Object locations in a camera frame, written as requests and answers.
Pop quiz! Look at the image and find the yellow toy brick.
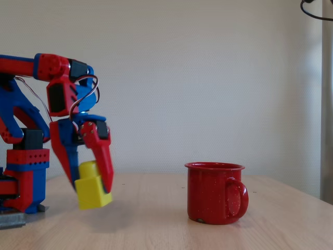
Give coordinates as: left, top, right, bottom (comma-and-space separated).
74, 160, 113, 210

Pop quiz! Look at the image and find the red enamel mug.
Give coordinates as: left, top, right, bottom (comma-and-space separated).
184, 161, 250, 226

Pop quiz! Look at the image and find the grey metal table clamp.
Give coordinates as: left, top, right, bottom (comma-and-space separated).
0, 204, 50, 230

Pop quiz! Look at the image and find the thin servo wire along arm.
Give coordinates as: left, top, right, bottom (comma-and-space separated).
14, 76, 52, 122

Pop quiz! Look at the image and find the red white black servo wire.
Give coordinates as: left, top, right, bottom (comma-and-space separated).
69, 74, 101, 123

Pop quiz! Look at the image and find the black cable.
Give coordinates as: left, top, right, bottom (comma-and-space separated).
300, 0, 333, 21

